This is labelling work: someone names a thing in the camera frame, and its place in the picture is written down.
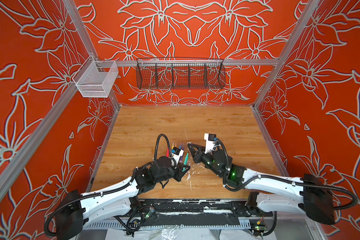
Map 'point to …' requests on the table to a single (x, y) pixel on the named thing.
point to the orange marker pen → (172, 147)
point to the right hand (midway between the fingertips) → (185, 146)
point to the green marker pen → (185, 161)
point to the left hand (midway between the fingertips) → (189, 167)
